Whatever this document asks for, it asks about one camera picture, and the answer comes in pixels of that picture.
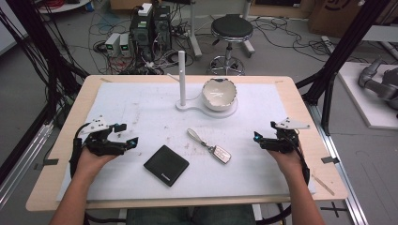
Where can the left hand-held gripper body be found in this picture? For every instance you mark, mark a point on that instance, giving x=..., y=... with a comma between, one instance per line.
x=101, y=146

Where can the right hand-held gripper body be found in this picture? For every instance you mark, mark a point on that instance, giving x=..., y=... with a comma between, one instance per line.
x=283, y=140

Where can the person's left hand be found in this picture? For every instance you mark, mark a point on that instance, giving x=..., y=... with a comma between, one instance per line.
x=89, y=162

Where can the person's right hand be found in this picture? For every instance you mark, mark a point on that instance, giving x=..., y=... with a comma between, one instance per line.
x=287, y=162

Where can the white table mat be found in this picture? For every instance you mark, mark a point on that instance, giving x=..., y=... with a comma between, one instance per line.
x=150, y=109

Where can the black square wallet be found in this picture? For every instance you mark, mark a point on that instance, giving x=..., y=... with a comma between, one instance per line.
x=166, y=165

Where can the black tape strip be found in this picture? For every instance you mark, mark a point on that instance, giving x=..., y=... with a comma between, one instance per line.
x=50, y=162
x=330, y=159

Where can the white eggshell-shaped bowl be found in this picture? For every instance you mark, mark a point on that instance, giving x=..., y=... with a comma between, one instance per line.
x=219, y=93

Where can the thin wooden stick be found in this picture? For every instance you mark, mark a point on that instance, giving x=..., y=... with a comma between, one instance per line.
x=323, y=185

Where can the grey power supply box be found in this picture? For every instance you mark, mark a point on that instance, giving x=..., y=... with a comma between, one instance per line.
x=125, y=43
x=112, y=43

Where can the white floor board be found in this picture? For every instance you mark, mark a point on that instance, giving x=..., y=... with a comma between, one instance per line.
x=359, y=103

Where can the white table leg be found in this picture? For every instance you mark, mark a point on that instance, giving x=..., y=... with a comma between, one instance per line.
x=194, y=31
x=247, y=37

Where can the black computer tower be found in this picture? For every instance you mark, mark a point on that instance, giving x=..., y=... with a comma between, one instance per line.
x=162, y=26
x=141, y=36

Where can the person's legs in jeans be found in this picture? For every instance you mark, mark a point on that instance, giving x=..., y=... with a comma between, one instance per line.
x=191, y=215

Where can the black round stool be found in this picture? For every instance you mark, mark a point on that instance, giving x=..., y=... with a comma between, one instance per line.
x=232, y=26

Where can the large cardboard box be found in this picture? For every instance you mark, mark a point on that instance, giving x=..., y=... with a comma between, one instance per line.
x=334, y=17

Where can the aluminium rail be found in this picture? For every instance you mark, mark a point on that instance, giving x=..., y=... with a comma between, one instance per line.
x=344, y=184
x=22, y=168

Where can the white stand with post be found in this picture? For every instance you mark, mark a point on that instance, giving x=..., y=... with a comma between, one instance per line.
x=181, y=78

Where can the black metal frame post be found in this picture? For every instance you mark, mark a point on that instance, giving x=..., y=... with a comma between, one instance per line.
x=40, y=40
x=344, y=47

